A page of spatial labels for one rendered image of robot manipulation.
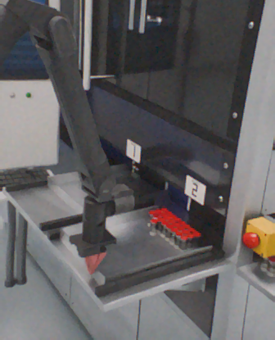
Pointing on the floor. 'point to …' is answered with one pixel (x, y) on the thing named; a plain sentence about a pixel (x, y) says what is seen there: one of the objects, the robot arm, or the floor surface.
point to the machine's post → (248, 177)
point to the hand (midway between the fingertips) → (90, 269)
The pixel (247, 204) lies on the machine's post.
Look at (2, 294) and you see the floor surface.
